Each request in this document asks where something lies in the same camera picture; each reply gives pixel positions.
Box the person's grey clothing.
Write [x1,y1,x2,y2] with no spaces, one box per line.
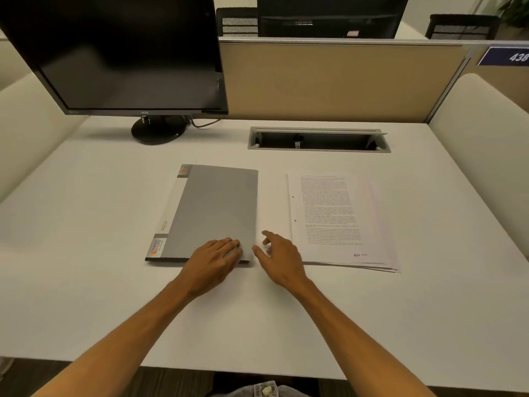
[212,380,321,397]

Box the grey desk cable tray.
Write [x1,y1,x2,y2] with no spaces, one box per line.
[247,127,392,154]

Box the beige desk partition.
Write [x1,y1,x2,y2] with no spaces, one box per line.
[218,37,476,124]

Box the black monitor cable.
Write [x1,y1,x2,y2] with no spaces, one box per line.
[185,115,224,130]

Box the blue desk sign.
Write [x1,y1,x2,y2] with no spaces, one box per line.
[477,46,529,67]

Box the person's left hand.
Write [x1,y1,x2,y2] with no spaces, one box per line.
[177,237,244,302]

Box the person's right forearm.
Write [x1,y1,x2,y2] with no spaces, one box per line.
[295,277,438,397]

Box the person's left forearm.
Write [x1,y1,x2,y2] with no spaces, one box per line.
[32,279,191,397]

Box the green potted plant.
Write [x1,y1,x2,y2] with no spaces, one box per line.
[498,0,529,29]

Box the stack of printed paper sheets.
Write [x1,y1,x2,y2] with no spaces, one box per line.
[286,173,401,273]

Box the black computer monitor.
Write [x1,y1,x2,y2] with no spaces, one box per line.
[0,0,229,145]

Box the white side partition panel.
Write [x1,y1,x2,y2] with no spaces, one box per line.
[428,73,529,262]
[0,72,90,203]

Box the grey document folder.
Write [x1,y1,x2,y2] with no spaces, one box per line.
[145,164,259,266]

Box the black mesh office chair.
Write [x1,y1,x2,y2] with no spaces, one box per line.
[425,14,501,40]
[216,7,259,37]

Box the person's right hand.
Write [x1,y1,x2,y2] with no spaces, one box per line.
[251,230,312,291]

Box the black monitor seen from behind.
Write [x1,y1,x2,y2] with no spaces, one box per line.
[256,0,410,39]

